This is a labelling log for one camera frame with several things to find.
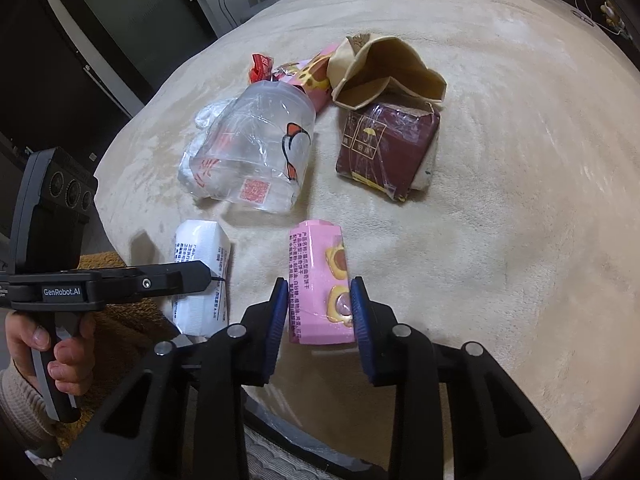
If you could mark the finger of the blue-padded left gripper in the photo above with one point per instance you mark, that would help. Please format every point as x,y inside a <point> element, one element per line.
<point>191,277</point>

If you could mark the brown teddy bear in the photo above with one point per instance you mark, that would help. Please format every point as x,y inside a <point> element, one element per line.
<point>612,17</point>

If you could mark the beige knit sleeve forearm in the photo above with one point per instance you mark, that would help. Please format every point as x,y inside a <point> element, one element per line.
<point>24,418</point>

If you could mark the clear plastic cup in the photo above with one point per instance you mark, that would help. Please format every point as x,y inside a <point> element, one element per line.
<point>252,150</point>

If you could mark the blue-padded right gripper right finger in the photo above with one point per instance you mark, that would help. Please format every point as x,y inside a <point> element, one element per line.
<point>497,433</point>

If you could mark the dark glass door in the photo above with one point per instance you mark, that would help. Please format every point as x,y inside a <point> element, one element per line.
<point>130,47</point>

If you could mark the beige plush bed blanket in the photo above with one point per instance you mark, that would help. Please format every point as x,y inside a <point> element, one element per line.
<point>527,240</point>

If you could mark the pink patterned snack packet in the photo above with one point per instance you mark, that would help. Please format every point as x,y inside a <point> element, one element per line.
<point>310,76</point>

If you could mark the colourful yellow-red snack wrapper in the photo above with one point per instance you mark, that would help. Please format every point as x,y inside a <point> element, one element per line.
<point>261,69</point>

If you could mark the brown paper bag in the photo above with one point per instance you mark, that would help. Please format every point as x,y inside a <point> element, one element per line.
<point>366,66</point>

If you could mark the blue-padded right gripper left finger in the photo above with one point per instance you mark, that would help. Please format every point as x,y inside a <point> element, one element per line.
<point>138,432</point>

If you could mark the person's left hand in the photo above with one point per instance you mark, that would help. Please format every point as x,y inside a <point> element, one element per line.
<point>73,362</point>

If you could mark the maroon packet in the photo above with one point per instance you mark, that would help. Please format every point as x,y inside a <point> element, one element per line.
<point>390,147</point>

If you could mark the pink snack box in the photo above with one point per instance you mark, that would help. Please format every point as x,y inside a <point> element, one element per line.
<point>319,311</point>

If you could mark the white printed tissue pack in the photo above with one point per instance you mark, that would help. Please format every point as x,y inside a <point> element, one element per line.
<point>202,251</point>

